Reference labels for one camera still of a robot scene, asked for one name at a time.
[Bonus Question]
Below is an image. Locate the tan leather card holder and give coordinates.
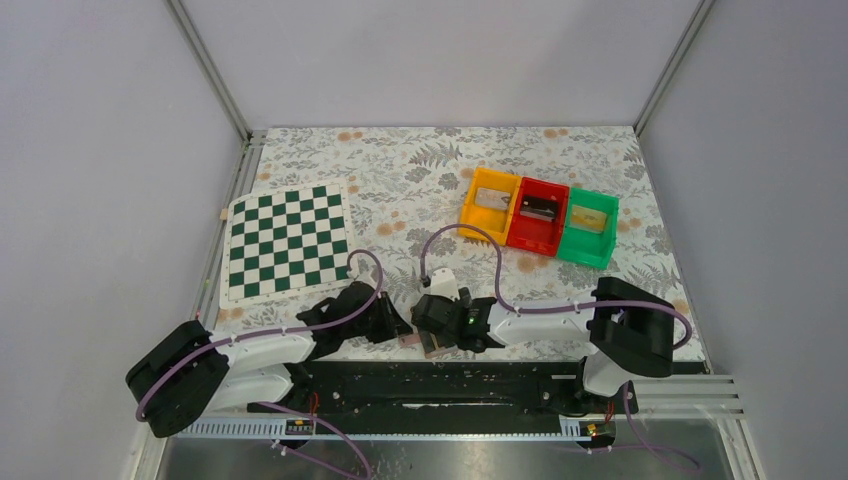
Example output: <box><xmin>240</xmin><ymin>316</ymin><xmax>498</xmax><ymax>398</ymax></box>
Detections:
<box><xmin>399</xmin><ymin>330</ymin><xmax>458</xmax><ymax>359</ymax></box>

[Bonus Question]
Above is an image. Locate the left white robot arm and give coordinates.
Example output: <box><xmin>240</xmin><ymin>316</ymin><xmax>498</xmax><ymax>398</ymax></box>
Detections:
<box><xmin>125</xmin><ymin>281</ymin><xmax>413</xmax><ymax>438</ymax></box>

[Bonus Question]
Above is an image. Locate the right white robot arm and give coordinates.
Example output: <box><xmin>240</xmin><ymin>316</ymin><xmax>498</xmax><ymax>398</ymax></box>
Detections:
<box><xmin>411</xmin><ymin>277</ymin><xmax>675</xmax><ymax>398</ymax></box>

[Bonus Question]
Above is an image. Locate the black card in red bin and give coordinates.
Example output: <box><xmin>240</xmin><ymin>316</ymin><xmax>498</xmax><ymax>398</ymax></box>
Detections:
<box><xmin>519</xmin><ymin>196</ymin><xmax>559</xmax><ymax>222</ymax></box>

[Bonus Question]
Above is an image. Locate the gold card in green bin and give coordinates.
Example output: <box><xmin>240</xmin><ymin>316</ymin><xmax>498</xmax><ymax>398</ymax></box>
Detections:
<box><xmin>569</xmin><ymin>205</ymin><xmax>608</xmax><ymax>234</ymax></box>

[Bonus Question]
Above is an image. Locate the red plastic bin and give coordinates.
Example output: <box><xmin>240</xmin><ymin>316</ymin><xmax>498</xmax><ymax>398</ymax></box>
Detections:
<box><xmin>506</xmin><ymin>177</ymin><xmax>570</xmax><ymax>257</ymax></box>

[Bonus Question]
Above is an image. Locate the yellow plastic bin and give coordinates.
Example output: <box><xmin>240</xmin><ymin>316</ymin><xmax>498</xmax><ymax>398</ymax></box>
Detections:
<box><xmin>459</xmin><ymin>167</ymin><xmax>522</xmax><ymax>246</ymax></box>

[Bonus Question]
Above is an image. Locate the green white chessboard mat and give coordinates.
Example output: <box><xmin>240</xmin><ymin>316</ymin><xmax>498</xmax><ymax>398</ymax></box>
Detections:
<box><xmin>219</xmin><ymin>179</ymin><xmax>359</xmax><ymax>309</ymax></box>

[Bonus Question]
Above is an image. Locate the green plastic bin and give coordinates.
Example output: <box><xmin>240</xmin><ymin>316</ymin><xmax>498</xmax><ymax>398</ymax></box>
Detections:
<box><xmin>555</xmin><ymin>188</ymin><xmax>619</xmax><ymax>269</ymax></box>

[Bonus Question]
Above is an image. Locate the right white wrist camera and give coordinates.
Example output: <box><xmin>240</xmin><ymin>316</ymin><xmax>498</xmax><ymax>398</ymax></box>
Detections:
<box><xmin>423</xmin><ymin>268</ymin><xmax>460</xmax><ymax>301</ymax></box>

